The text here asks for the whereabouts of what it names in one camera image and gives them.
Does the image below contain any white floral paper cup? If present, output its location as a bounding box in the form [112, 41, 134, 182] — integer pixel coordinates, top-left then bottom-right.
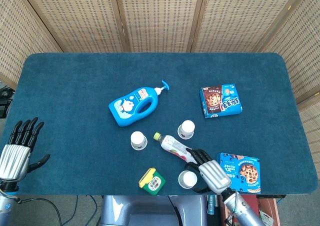
[178, 170, 198, 190]
[130, 131, 148, 151]
[177, 120, 196, 140]

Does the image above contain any blue pump detergent bottle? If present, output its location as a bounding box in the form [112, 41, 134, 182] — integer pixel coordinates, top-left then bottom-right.
[108, 79, 171, 128]

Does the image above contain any blue chocolate chip cookie box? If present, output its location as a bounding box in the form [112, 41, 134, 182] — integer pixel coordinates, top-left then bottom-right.
[216, 152, 262, 194]

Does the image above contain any black electronic equipment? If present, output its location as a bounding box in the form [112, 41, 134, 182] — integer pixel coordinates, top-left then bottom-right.
[0, 84, 14, 119]

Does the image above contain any black cable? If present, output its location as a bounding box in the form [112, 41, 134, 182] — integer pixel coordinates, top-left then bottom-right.
[17, 197, 63, 226]

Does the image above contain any blue cookie box brown panel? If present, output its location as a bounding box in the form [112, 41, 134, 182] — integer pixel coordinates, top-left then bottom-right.
[199, 83, 244, 119]

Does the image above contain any green tub yellow lid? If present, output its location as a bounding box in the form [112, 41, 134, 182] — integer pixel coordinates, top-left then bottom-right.
[138, 167, 166, 196]

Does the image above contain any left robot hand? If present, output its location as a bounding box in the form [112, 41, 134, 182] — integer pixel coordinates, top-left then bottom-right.
[0, 117, 51, 182]

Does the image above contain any woven rattan folding screen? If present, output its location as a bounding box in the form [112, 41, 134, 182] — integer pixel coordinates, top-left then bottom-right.
[0, 0, 320, 167]

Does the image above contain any teal table cloth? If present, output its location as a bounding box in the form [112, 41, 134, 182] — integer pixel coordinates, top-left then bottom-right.
[0, 52, 319, 196]

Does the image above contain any grey-blue robot torso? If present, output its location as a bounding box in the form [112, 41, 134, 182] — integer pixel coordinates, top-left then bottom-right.
[99, 195, 208, 226]

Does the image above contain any white peach drink bottle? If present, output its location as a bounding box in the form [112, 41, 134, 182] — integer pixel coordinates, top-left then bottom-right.
[153, 132, 199, 165]

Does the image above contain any red cardboard box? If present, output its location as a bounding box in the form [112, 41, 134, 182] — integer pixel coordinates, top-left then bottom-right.
[219, 194, 281, 226]

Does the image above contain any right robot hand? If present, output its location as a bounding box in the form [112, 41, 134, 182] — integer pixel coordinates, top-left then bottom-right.
[184, 147, 232, 195]

